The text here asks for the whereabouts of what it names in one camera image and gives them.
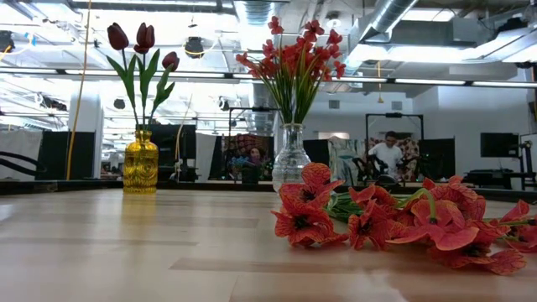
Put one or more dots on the white cloth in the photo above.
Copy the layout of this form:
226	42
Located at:
342	155

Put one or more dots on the clear glass vase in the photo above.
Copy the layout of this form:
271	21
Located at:
291	159

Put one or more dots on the person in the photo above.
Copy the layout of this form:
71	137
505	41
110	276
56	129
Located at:
256	155
388	153

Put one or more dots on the corrugated silver duct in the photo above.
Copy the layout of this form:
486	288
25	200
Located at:
257	10

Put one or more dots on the red patterned cloth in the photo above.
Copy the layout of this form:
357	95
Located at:
243	142

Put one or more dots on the orange artificial flower bunch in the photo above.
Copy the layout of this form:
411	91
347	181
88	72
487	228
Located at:
302	222
293	54

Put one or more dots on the large smooth silver duct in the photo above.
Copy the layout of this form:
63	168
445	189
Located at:
386	17

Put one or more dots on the black desk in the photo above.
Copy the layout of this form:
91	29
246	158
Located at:
495	174

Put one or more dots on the grey wall vent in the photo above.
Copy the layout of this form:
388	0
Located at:
396	105
334	104

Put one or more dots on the black computer monitor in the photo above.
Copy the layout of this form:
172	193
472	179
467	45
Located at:
499	144

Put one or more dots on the black ceiling dome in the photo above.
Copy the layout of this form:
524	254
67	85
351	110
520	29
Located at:
194	46

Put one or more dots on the ceiling light strip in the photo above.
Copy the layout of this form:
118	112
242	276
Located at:
201	75
440	81

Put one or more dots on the black aluminium table frame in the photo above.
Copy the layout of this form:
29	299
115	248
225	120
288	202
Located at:
63	185

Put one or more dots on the yellow glass vase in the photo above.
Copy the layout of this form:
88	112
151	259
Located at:
140	168

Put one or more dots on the black camera stand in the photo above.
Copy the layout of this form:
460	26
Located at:
526	144

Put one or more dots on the white curtain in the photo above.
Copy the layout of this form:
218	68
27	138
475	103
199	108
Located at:
21	142

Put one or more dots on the dark red artificial tulip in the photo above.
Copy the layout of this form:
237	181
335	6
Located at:
117	37
145	37
170	60

